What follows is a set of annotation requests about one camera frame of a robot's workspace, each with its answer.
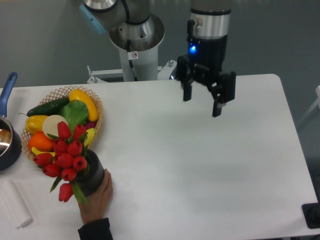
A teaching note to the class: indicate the cream round onion slice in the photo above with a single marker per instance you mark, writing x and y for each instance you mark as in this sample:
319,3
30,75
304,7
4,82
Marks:
50,125

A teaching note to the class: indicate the yellow banana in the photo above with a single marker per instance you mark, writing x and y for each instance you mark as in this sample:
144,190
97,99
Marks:
91,133

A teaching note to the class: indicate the white rolled cloth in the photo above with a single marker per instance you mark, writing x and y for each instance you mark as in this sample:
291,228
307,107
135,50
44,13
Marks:
15,205

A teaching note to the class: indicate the green cucumber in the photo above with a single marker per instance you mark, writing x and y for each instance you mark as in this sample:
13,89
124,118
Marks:
48,108

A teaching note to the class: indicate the dark sleeved forearm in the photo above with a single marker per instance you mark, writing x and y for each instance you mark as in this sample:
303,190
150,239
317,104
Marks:
96,230

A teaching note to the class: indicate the yellow squash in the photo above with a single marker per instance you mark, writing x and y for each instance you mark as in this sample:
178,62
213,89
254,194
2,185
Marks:
80,95

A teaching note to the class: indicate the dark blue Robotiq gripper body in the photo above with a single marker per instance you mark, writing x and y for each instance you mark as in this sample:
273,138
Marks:
207,35

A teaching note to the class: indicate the black device at table edge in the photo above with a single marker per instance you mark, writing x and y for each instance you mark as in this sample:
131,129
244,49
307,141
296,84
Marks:
311,212

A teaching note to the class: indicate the woven wicker basket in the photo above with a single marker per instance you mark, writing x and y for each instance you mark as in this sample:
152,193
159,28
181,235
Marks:
60,93

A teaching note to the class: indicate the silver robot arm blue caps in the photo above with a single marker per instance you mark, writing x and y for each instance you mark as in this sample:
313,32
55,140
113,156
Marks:
137,33

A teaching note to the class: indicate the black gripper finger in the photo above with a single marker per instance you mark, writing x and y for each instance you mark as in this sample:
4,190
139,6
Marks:
222,90
182,75

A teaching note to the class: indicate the red tulip bouquet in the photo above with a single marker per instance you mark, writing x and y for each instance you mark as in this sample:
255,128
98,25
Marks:
67,163

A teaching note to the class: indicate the person's hand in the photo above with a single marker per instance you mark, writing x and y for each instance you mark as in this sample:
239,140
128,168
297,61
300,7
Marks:
98,202

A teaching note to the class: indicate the green leafy bok choy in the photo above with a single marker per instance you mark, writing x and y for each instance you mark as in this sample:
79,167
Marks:
75,112

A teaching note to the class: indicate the dark grey ribbed vase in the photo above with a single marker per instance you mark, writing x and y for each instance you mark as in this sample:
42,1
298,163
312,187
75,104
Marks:
89,183

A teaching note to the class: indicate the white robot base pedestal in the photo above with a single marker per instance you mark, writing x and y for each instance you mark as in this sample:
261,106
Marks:
135,66

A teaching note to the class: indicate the dark pot blue handle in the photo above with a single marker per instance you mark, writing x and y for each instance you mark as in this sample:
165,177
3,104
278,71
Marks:
10,143

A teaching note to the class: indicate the orange fruit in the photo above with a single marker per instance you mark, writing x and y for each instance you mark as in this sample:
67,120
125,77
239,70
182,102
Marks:
41,142

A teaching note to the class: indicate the white chair part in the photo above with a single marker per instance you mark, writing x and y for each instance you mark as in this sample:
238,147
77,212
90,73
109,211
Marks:
311,112

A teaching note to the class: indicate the yellow bell pepper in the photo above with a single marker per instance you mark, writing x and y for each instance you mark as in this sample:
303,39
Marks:
34,124

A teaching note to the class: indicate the purple eggplant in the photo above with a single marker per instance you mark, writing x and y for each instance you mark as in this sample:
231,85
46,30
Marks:
90,125

